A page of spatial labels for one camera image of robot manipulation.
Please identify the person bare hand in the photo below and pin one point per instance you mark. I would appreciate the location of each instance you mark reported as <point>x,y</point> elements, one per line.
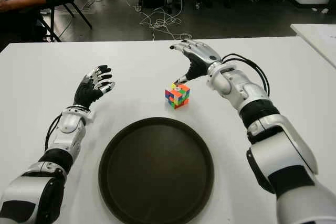
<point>4,5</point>

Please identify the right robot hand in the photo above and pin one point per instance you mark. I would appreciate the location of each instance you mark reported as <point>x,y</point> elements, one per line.
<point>199,61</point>

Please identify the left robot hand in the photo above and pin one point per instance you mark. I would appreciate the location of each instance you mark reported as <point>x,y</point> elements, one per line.
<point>84,93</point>

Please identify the multicolour Rubik's cube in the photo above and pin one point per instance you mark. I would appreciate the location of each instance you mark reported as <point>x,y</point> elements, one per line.
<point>177,98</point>

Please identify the person bare forearm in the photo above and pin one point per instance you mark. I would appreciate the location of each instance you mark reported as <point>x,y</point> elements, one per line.
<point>26,1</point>

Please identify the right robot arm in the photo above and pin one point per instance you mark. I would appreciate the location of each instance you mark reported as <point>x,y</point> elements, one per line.
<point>262,116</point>

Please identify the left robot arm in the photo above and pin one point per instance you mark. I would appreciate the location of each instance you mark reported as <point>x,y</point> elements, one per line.
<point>68,123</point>

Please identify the dark brown round plate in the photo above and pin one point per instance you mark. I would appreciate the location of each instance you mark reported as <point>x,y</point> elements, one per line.
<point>156,171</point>

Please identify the white side table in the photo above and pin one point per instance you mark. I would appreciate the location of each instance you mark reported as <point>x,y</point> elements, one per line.
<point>315,35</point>

